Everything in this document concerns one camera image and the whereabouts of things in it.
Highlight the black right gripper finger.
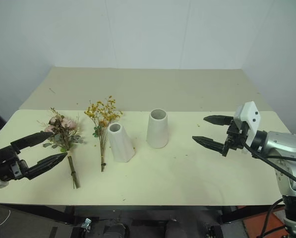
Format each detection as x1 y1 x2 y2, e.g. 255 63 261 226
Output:
203 115 235 126
192 135 230 157

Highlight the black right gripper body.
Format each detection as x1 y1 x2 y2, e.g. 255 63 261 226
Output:
225 119 249 151

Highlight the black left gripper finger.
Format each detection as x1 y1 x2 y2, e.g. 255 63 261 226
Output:
26 152 68 180
10 131 54 154

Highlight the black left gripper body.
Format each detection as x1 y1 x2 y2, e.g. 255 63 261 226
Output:
0 144 30 183

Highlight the round white tapered vase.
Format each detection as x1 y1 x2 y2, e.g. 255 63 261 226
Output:
146 109 169 150

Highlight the slanted white ribbed vase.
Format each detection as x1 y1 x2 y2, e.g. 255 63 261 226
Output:
107 122 136 164

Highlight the pink dried flower bouquet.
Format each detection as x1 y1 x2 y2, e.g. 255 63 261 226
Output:
37 107 85 190

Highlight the metal caster clamp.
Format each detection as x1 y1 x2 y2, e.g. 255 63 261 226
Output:
81 218 93 230

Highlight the yellow dried flower bouquet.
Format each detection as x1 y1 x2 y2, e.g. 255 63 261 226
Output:
84 95 124 173

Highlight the dark rounded shape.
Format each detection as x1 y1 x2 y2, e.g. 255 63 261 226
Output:
103 223 128 238

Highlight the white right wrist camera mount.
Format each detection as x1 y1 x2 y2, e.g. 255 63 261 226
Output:
233 101 261 147

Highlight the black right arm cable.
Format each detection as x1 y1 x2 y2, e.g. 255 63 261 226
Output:
243 145 296 190

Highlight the thin white floor cable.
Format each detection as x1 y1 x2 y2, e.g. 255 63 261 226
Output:
0 207 12 232

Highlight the black metal table frame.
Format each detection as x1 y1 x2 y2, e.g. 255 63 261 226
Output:
0 202 285 238

